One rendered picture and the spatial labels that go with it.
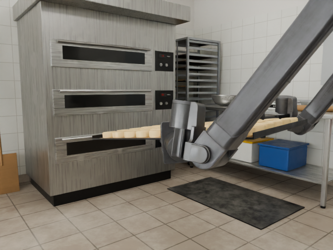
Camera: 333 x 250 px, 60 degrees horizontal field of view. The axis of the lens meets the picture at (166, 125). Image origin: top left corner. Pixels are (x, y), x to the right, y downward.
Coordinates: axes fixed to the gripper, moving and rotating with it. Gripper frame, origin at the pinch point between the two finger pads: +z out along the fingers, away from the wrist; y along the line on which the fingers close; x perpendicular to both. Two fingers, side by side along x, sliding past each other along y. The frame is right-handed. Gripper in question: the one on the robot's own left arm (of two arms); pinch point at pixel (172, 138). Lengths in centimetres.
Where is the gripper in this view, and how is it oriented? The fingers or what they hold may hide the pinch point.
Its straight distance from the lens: 78.9
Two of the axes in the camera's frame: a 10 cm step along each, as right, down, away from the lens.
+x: 9.9, -0.7, 0.7
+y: 0.7, 10.0, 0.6
